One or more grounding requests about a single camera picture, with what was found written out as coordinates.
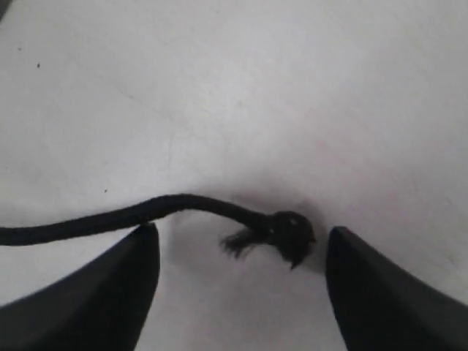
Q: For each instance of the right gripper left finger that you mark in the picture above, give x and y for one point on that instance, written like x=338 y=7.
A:
x=101 y=306

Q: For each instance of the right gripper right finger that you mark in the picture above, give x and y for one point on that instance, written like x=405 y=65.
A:
x=380 y=306

